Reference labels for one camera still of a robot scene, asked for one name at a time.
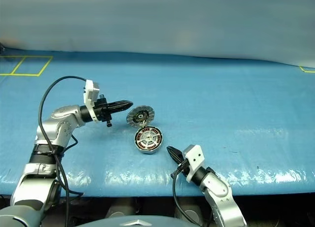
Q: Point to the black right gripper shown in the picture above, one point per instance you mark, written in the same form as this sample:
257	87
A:
185	166

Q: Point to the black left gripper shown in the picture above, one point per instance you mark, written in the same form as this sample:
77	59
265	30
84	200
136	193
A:
102	111

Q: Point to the silver motor stator base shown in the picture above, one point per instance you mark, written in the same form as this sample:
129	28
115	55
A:
150	152

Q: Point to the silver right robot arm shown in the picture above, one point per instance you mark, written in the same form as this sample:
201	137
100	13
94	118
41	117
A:
219	187

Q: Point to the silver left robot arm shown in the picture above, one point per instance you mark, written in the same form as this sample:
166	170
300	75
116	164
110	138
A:
61	128

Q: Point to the grey rounded housing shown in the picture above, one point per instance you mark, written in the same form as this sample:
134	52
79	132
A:
118	213
188	214

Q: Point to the grey robot torso with emblem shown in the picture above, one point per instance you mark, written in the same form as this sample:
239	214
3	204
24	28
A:
142	222

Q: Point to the blue foam table cover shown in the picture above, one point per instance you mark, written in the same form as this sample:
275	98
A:
233	101

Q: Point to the pale foam backdrop sheet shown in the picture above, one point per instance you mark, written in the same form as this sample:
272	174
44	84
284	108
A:
157	17

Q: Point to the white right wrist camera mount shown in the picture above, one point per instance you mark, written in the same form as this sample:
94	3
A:
194	155

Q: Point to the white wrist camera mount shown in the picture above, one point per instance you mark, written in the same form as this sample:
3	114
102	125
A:
89	94
194	155

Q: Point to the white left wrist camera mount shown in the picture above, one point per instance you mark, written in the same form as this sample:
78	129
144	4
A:
89	94

